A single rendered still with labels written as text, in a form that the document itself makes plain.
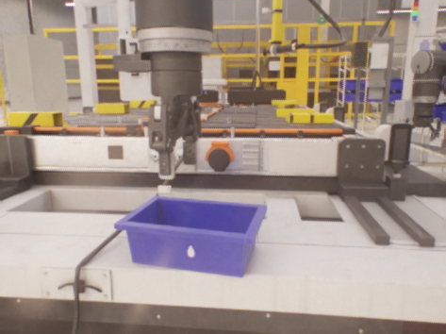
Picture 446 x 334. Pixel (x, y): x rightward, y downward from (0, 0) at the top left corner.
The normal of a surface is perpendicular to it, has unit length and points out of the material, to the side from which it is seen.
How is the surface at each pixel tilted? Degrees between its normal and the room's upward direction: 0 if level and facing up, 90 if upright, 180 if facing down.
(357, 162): 90
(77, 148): 90
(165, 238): 95
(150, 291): 90
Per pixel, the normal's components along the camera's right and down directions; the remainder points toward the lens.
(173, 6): 0.08, 0.20
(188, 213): -0.25, 0.11
